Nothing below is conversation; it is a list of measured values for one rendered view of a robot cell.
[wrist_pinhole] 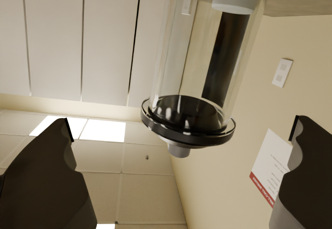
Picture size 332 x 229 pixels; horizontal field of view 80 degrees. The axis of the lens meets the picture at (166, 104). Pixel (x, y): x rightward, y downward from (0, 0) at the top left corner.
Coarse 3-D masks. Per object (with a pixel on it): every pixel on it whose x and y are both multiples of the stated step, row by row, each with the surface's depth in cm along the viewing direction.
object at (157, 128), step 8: (144, 120) 20; (152, 128) 19; (160, 128) 19; (168, 136) 19; (176, 136) 18; (184, 136) 18; (192, 136) 18; (224, 136) 19; (200, 144) 18; (208, 144) 19
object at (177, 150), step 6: (162, 138) 21; (168, 144) 24; (174, 144) 20; (180, 144) 20; (168, 150) 24; (174, 150) 23; (180, 150) 23; (186, 150) 23; (174, 156) 24; (180, 156) 24; (186, 156) 24
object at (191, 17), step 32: (192, 0) 15; (224, 0) 15; (256, 0) 16; (160, 32) 19; (192, 32) 16; (224, 32) 16; (256, 32) 18; (160, 64) 19; (192, 64) 17; (224, 64) 17; (160, 96) 19; (192, 96) 18; (224, 96) 18; (192, 128) 19; (224, 128) 20
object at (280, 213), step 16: (304, 128) 10; (320, 128) 10; (304, 144) 9; (320, 144) 8; (304, 160) 8; (320, 160) 8; (288, 176) 7; (304, 176) 7; (320, 176) 7; (288, 192) 6; (304, 192) 6; (320, 192) 6; (288, 208) 6; (304, 208) 6; (320, 208) 6; (272, 224) 7; (288, 224) 6; (304, 224) 6; (320, 224) 6
